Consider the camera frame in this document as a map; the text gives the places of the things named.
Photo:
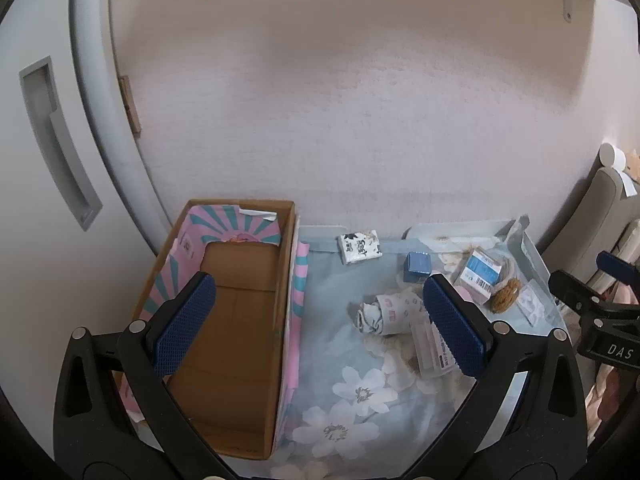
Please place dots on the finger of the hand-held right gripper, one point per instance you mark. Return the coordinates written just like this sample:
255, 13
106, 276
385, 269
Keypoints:
609, 261
570, 287

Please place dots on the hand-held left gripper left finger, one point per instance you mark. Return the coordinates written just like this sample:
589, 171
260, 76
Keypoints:
185, 325

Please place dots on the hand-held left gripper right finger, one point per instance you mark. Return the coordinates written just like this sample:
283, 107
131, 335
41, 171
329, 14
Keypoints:
455, 330

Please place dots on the cardboard box with pink flaps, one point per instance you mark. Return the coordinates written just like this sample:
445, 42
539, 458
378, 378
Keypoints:
235, 340

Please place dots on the blue and white carton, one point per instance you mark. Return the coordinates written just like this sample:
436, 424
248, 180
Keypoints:
481, 274

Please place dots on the clear plastic packet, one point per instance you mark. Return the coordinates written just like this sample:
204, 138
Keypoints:
432, 347

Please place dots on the clear plastic bag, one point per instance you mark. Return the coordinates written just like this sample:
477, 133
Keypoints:
537, 305

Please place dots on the beige chair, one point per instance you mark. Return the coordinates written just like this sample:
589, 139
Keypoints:
595, 220

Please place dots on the pink floral cloth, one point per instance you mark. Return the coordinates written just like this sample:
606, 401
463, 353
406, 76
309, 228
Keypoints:
612, 400

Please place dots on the brown round woven pad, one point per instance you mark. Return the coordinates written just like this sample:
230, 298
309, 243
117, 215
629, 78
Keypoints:
506, 294

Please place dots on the rolled white printed cloth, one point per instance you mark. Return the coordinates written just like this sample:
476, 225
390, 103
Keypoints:
387, 312

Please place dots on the small blue cube box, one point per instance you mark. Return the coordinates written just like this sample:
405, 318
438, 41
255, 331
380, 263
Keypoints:
417, 266

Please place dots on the white plastic tray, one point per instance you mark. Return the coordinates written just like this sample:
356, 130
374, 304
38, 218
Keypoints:
465, 230

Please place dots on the white paper roll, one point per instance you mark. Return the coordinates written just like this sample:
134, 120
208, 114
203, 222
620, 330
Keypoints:
611, 156

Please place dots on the light blue floral bedsheet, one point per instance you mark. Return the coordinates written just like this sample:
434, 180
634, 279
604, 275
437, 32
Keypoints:
340, 320

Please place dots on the floral tissue packet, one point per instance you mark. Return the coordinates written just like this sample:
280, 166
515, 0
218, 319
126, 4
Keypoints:
360, 247

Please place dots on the white door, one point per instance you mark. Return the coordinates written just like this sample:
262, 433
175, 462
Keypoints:
30, 270

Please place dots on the beige door hinge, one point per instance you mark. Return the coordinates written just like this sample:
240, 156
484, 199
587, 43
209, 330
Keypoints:
130, 105

